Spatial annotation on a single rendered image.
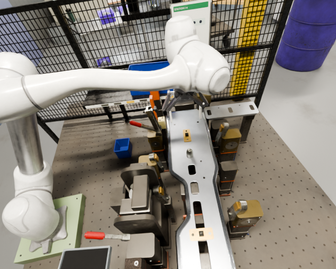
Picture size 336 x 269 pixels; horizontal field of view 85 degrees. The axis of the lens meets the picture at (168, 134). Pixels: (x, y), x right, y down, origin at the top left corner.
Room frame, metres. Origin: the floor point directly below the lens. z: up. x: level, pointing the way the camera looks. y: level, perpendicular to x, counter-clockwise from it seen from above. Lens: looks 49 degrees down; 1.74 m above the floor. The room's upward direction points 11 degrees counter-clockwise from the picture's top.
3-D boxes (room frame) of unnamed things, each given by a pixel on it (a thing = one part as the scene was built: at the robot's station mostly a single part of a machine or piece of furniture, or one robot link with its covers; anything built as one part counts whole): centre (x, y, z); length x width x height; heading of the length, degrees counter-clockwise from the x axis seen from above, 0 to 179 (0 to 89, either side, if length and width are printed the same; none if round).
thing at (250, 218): (0.19, -0.24, 0.87); 0.12 x 0.07 x 0.35; 84
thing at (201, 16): (1.16, -0.25, 1.30); 0.23 x 0.02 x 0.31; 84
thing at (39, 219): (0.38, 0.71, 0.92); 0.18 x 0.16 x 0.22; 15
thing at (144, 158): (0.46, 0.12, 0.88); 0.11 x 0.07 x 0.37; 84
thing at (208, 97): (0.88, -0.25, 0.88); 0.08 x 0.08 x 0.36; 84
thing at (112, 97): (1.07, 0.06, 1.02); 0.90 x 0.22 x 0.03; 84
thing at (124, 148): (0.82, 0.32, 0.75); 0.11 x 0.10 x 0.09; 174
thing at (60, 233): (0.35, 0.71, 0.79); 0.22 x 0.18 x 0.06; 13
